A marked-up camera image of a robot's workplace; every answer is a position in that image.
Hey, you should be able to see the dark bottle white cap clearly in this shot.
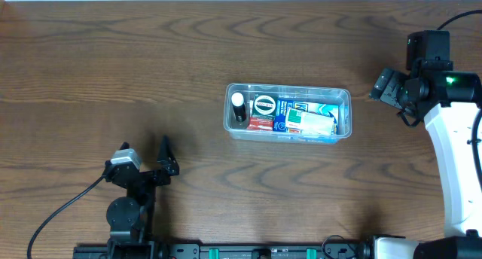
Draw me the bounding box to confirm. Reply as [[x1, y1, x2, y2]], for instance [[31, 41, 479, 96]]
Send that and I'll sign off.
[[230, 92, 247, 122]]

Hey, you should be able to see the red medicine box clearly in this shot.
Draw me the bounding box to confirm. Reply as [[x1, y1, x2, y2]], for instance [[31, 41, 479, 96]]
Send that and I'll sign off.
[[247, 117, 273, 132]]

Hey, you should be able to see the green Zam-Buk box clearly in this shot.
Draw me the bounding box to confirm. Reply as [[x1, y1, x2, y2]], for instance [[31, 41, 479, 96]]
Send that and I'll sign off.
[[251, 93, 277, 120]]

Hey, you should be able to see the blue Kool Fever box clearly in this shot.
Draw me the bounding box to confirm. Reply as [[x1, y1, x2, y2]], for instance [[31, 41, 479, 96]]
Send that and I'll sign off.
[[273, 99, 338, 136]]

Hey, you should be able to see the white green Panadol box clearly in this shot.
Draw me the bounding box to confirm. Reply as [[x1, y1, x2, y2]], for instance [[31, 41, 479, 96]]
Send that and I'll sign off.
[[285, 108, 334, 136]]

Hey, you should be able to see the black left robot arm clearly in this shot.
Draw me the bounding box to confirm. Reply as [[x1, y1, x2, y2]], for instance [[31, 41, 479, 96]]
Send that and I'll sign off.
[[102, 136, 179, 259]]

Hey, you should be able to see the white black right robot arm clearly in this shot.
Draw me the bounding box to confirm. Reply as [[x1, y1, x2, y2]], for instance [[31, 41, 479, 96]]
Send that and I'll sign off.
[[356, 30, 481, 258]]

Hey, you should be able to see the clear plastic container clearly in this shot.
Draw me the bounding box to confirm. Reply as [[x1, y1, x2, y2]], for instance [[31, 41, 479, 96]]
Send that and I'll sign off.
[[224, 84, 352, 144]]

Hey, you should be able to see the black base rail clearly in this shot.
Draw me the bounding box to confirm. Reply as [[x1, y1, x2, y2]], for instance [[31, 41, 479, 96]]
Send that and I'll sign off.
[[72, 242, 356, 259]]

